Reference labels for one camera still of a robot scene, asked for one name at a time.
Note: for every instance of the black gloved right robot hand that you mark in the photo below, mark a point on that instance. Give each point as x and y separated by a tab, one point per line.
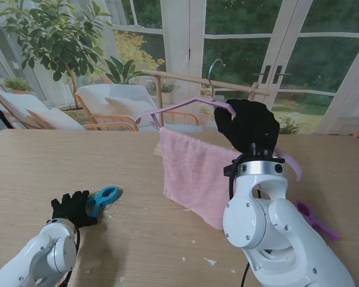
248	125

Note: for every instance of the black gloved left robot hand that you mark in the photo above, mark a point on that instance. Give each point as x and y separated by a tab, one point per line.
74	209

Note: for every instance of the blue clothes peg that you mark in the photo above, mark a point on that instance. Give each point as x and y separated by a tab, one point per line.
103	198

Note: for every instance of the pink square towel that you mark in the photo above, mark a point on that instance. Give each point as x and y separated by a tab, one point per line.
194	170

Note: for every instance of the lilac plastic clothes hanger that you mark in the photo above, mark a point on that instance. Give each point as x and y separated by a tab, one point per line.
173	108

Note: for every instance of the purple clothes peg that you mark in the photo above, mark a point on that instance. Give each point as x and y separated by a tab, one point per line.
315	222

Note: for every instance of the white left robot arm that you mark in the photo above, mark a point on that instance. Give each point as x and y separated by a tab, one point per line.
39	257

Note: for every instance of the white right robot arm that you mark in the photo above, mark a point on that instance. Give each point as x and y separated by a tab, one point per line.
269	224

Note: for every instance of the printed garden window backdrop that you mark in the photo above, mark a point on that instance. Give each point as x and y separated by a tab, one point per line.
236	53

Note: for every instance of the wooden drying rack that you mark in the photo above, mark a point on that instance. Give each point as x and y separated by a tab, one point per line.
185	77

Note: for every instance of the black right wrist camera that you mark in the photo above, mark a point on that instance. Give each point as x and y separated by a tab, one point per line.
228	170

